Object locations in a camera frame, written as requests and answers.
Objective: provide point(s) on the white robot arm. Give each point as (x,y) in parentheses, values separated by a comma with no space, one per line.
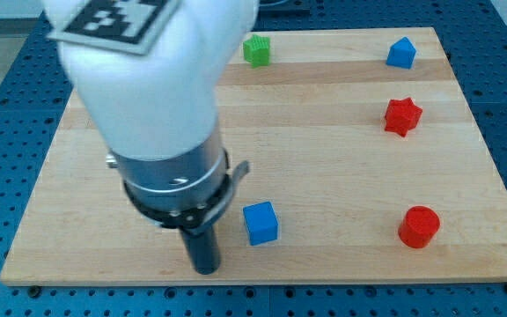
(146,72)

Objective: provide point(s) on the blue cube block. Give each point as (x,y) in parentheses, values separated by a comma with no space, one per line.
(261,223)

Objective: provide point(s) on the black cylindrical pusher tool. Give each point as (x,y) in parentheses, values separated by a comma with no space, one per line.
(202,250)

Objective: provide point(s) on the green star block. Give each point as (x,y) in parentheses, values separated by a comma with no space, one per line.
(256,50)

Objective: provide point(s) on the wooden board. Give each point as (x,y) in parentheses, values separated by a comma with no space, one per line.
(312,127)

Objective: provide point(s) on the red star block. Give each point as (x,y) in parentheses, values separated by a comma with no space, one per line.
(401,116)

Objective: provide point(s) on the red cylinder block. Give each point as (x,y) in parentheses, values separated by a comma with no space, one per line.
(418,227)

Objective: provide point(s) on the fiducial marker tag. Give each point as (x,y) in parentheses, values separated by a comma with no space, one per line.
(129,26)

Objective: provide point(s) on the blue pentagon block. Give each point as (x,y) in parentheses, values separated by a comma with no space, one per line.
(401,54)

